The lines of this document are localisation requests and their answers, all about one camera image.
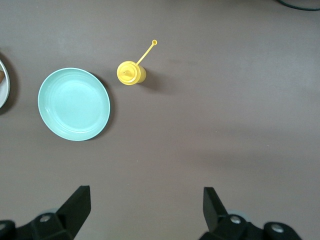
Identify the long looped black cable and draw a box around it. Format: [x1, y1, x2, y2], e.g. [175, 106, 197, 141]
[276, 0, 320, 12]

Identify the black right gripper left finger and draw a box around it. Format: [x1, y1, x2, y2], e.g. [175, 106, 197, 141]
[0, 185, 91, 240]

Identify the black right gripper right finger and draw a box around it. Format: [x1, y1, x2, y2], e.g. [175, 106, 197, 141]
[198, 186, 304, 240]

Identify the mint green plate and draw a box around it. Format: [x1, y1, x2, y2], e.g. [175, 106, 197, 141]
[37, 67, 111, 142]

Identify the beige plate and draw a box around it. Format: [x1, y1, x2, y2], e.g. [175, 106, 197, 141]
[0, 53, 11, 110]

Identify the yellow squeeze bottle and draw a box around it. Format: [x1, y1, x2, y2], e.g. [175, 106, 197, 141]
[116, 39, 158, 87]

